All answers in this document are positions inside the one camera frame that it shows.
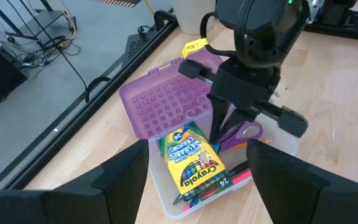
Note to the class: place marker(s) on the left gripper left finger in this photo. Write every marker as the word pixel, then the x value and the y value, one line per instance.
pixel 73 202

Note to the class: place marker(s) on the white plant pot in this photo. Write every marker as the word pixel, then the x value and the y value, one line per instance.
pixel 191 15

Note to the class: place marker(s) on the clear pencil case purple lid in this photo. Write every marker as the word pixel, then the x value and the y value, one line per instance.
pixel 160 99

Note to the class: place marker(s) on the black hazard striped mat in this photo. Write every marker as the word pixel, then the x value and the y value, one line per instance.
pixel 117 2

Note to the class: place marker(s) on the pink highlighter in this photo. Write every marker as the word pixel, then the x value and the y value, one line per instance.
pixel 241 178

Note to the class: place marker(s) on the orange pencil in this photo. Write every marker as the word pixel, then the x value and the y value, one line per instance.
pixel 240 145

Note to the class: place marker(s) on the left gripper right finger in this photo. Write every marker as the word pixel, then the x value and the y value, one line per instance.
pixel 306 199

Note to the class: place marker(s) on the black table frame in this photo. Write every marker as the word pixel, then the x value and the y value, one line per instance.
pixel 57 127

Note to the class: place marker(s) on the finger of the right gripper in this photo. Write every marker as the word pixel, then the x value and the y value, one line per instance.
pixel 239 116
pixel 217 118

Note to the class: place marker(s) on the green crayon box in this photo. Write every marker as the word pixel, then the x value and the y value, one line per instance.
pixel 191 158

